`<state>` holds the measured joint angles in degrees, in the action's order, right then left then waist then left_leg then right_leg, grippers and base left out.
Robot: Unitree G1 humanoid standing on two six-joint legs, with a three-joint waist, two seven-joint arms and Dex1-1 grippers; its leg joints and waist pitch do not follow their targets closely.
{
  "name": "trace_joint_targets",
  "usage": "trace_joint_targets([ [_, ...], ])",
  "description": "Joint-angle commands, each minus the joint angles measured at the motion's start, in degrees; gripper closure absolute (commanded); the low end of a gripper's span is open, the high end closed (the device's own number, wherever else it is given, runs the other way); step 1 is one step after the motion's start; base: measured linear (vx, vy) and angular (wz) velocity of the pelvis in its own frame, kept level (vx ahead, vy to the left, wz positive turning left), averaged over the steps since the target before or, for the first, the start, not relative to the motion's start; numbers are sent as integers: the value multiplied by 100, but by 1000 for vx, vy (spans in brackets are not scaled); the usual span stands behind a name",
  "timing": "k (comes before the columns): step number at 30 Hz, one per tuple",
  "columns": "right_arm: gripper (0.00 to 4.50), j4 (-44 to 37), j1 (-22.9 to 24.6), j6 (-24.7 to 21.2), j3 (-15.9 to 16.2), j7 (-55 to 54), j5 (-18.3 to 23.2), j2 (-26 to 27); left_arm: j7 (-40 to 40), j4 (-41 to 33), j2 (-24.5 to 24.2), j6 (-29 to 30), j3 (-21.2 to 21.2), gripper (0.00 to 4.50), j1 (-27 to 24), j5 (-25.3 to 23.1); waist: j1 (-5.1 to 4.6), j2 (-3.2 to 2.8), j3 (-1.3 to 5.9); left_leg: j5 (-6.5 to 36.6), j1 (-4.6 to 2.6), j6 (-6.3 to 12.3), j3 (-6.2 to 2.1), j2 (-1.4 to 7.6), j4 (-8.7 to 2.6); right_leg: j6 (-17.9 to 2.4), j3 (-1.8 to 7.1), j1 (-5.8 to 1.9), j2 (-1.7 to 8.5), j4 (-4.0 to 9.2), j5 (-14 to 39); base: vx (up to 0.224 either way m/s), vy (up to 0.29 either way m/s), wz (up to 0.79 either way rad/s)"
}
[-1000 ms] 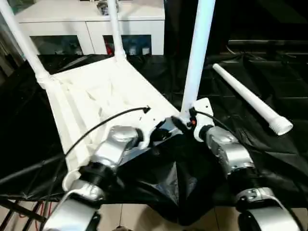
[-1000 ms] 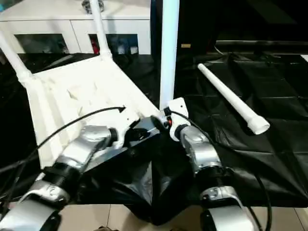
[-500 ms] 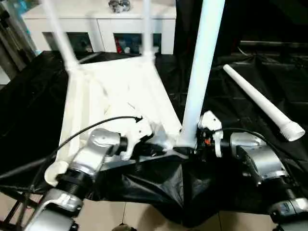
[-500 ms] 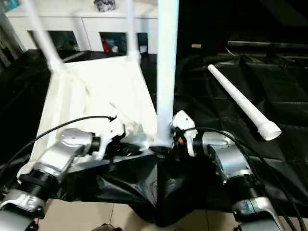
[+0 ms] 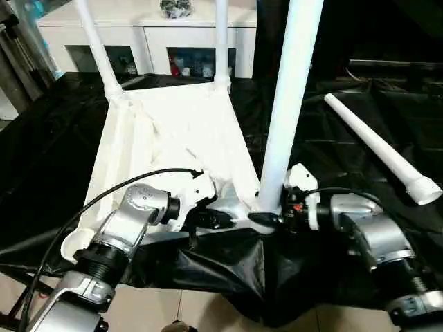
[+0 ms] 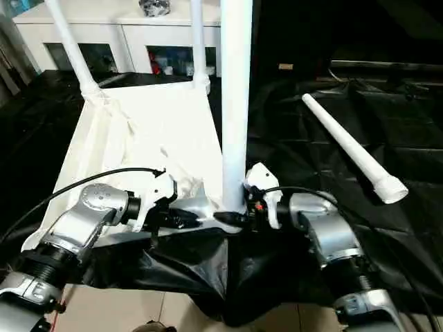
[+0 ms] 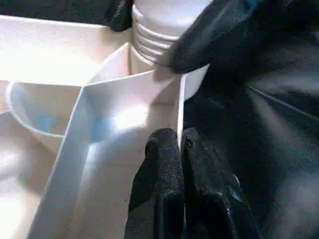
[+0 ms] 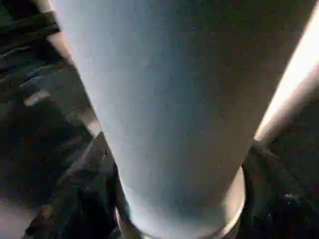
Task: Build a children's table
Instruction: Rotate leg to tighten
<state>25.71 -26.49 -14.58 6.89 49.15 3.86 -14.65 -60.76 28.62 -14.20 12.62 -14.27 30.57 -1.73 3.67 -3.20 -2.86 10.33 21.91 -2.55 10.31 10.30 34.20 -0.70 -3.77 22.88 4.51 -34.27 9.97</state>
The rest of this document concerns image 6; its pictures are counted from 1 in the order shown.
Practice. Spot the dark horizontal bar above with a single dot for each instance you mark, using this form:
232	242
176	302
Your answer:
387	65

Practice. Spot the black bundle in clear bag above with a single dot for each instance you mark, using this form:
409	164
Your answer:
154	7

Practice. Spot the white plastic table top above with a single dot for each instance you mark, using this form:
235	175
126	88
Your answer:
138	138

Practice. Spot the dark robot foot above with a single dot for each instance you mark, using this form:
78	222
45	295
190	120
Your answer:
154	326

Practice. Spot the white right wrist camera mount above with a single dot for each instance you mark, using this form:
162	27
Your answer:
263	180

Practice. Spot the white plastic table leg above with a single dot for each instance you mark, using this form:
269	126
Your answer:
71	52
200	52
353	148
237	86

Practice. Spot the small tan label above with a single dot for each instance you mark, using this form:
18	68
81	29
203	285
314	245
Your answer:
286	67

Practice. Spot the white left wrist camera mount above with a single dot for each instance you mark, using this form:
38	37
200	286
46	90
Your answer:
157	193

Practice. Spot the grey metal tripod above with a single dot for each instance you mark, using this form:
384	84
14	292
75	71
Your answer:
14	58

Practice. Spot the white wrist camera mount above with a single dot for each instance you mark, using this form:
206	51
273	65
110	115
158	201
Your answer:
263	180
157	193

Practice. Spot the black plastic mat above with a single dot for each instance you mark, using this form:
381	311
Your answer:
311	242

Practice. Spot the black fabric backdrop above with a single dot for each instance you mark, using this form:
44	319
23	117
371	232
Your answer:
346	31

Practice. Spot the white glass-door cabinet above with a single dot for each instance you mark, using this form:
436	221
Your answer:
121	31

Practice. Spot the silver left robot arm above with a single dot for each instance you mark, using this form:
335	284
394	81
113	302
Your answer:
79	214

